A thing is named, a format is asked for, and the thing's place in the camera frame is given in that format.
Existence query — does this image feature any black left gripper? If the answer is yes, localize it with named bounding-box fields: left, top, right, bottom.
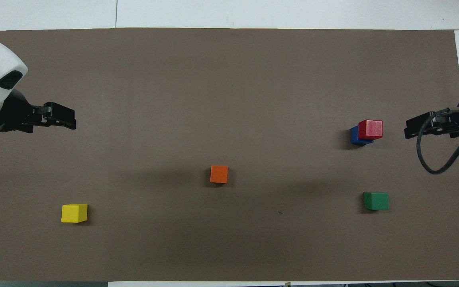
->
left=0, top=90, right=77, bottom=134

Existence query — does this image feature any red wooden block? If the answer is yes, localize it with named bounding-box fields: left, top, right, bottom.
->
left=358, top=119, right=384, bottom=141

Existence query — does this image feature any blue wooden block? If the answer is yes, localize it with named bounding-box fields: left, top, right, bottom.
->
left=350, top=126, right=374, bottom=145

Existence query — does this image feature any green wooden block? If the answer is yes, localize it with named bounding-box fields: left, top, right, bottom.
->
left=363, top=192, right=389, bottom=211

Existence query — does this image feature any yellow wooden block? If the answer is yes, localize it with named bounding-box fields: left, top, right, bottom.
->
left=61, top=203, right=88, bottom=224

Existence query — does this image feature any orange wooden block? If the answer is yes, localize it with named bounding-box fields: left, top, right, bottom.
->
left=210, top=165, right=229, bottom=184

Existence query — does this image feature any brown paper mat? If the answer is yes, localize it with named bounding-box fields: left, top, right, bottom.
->
left=0, top=27, right=459, bottom=282

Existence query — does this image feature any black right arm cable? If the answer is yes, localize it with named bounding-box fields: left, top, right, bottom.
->
left=416, top=107, right=459, bottom=175

